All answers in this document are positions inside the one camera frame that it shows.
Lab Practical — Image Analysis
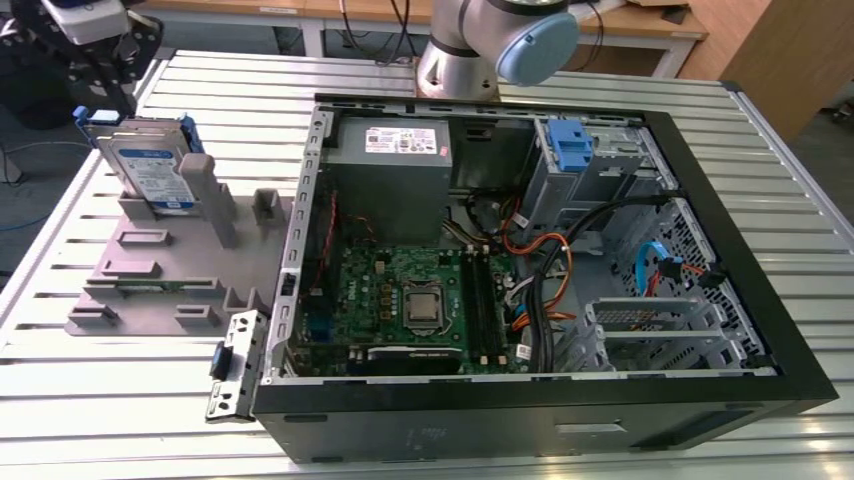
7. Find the hard disk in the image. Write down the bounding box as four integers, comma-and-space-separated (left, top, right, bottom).
71, 105, 203, 217

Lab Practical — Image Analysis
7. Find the blue wire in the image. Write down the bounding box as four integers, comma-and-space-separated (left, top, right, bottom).
636, 240, 684, 301

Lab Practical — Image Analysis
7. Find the orange and black wire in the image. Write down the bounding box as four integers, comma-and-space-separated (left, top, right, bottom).
660, 257, 729, 291

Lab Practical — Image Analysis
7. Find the metal disk bay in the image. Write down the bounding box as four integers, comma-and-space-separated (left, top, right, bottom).
578, 297, 769, 374

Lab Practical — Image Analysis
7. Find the black bin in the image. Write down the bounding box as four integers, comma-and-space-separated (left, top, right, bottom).
0, 69, 77, 131

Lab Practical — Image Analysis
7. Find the wooden desk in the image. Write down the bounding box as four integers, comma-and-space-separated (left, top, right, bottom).
577, 0, 709, 80
126, 0, 436, 59

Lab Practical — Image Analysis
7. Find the grey parts rack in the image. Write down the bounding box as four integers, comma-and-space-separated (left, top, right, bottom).
63, 152, 295, 339

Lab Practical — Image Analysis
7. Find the grey power supply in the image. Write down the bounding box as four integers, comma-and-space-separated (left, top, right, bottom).
320, 117, 456, 246

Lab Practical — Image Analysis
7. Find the green motherboard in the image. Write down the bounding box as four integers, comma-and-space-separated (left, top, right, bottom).
297, 244, 536, 376

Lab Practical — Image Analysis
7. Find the silver CPU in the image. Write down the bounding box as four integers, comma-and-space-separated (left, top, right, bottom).
406, 293, 442, 324

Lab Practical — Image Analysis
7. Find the CPU socket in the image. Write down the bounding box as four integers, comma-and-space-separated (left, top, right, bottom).
398, 280, 449, 337

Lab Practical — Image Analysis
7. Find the blue drive latch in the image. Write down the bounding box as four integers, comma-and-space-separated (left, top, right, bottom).
545, 119, 596, 172

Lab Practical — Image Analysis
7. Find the black RAM slot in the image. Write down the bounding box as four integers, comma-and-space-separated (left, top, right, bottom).
464, 247, 493, 366
481, 247, 509, 366

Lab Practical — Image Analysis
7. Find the black graphics card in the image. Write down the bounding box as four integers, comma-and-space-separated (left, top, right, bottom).
365, 344, 464, 376

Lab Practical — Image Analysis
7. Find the metal drive cage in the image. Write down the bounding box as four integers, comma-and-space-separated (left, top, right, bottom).
522, 117, 680, 236

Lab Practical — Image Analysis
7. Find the black PC case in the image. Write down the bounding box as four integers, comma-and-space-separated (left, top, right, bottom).
253, 92, 841, 464

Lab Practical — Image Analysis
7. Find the wooden cabinet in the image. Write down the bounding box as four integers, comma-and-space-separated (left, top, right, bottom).
677, 0, 854, 146

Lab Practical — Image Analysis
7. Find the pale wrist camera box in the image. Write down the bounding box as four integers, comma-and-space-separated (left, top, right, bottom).
38, 0, 130, 47

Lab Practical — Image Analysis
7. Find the white cable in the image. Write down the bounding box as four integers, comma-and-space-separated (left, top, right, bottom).
0, 141, 94, 187

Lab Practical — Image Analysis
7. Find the red twisted wire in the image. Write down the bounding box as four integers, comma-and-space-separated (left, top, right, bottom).
322, 192, 341, 269

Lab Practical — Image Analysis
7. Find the metal expansion slot bracket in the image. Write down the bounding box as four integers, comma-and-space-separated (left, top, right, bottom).
203, 308, 261, 421

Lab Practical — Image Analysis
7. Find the orange wire bundle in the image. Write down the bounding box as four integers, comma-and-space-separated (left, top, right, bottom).
500, 232, 577, 346

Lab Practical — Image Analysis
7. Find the black cable bundle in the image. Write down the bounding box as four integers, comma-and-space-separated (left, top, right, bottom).
530, 194, 673, 375

